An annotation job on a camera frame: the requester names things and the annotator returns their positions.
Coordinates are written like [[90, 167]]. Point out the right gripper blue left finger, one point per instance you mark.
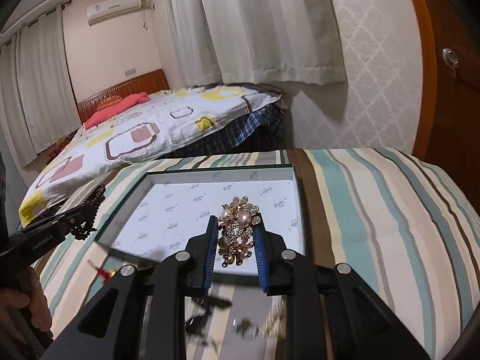
[[202, 249]]

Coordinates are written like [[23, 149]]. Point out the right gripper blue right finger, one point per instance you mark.
[[268, 246]]

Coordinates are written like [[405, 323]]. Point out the gold pearl rhinestone brooch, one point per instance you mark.
[[237, 222]]

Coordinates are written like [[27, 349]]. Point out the red knot tassel charm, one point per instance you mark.
[[103, 274]]

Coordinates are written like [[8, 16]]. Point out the white jewelry box tray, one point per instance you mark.
[[156, 216]]

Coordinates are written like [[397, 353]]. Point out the person's left hand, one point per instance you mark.
[[31, 296]]

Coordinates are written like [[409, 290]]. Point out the blue plaid bed sheet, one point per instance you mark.
[[259, 131]]

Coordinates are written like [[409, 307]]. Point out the white patterned quilt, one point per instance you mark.
[[171, 120]]

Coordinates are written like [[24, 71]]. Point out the white curtain left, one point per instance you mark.
[[38, 105]]

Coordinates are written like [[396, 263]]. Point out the white curtain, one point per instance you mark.
[[38, 105], [256, 41]]

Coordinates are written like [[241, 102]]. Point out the red pillow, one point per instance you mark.
[[114, 108]]

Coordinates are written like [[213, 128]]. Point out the wooden headboard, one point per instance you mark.
[[150, 83]]

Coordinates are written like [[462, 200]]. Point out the white curtain centre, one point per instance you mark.
[[256, 41]]

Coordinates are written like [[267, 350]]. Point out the white air conditioner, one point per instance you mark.
[[108, 9]]

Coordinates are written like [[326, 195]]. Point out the silver door lock knob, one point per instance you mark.
[[451, 60]]

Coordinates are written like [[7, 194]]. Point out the brown wooden door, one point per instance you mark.
[[448, 128]]

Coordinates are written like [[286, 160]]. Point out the wall outlet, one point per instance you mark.
[[130, 72]]

